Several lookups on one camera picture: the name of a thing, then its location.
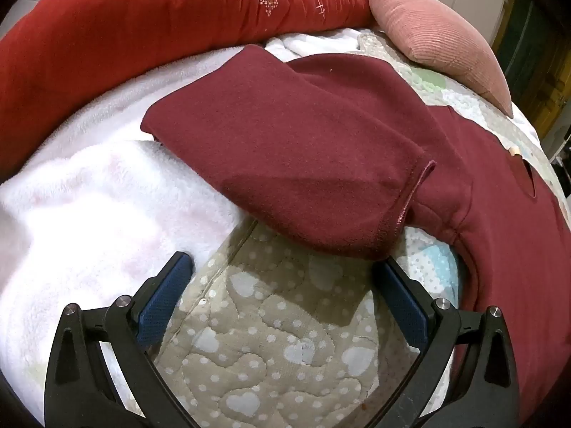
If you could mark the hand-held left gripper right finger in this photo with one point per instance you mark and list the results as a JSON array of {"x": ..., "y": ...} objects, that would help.
[{"x": 403, "y": 303}]

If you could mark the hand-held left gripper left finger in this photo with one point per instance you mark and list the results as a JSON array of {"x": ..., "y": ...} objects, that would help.
[{"x": 163, "y": 296}]

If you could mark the maroon sweatshirt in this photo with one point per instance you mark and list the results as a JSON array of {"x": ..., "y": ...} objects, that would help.
[{"x": 290, "y": 142}]

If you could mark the quilted patterned bedspread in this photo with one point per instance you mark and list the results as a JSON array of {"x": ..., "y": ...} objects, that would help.
[{"x": 267, "y": 321}]

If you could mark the white fleece blanket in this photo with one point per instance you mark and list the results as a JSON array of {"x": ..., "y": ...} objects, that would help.
[{"x": 89, "y": 214}]

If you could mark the red floral quilt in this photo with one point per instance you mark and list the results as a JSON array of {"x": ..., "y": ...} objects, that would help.
[{"x": 111, "y": 31}]

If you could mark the green and yellow door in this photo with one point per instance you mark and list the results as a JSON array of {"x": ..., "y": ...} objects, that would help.
[{"x": 531, "y": 31}]

